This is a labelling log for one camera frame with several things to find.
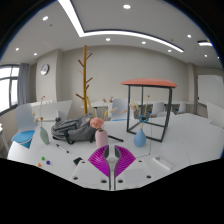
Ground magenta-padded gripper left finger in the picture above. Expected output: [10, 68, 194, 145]
[70, 144, 111, 191]

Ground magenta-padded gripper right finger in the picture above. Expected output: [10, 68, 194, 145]
[114, 144, 155, 191]

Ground pink vase with flowers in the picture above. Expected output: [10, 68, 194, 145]
[85, 96, 118, 150]

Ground black pen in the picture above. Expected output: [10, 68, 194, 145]
[108, 134, 125, 143]

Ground blue vase with dried stems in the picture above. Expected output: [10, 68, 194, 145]
[129, 94, 152, 148]

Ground black and white marker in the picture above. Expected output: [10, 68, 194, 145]
[55, 143, 70, 154]

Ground grey backpack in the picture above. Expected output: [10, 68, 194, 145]
[50, 113, 98, 145]

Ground green vase with dried stems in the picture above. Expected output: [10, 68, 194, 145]
[33, 95, 50, 146]

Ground orange-topped black-framed side table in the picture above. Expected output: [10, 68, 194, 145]
[120, 78, 178, 143]

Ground wooden coat stand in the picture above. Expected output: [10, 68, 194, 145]
[75, 44, 94, 116]

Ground white chair with blue cushion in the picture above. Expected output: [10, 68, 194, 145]
[11, 103, 37, 149]

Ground grey curtain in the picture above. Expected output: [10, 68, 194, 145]
[17, 63, 31, 106]

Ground whiteboard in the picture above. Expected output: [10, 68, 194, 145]
[197, 73, 224, 109]

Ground window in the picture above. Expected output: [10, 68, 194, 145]
[0, 64, 20, 116]

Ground long ceiling light strip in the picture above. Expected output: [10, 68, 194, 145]
[58, 0, 185, 54]

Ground round ceiling lights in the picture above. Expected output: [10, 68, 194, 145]
[14, 3, 214, 58]

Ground round wall clock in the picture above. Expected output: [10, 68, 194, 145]
[40, 63, 50, 76]

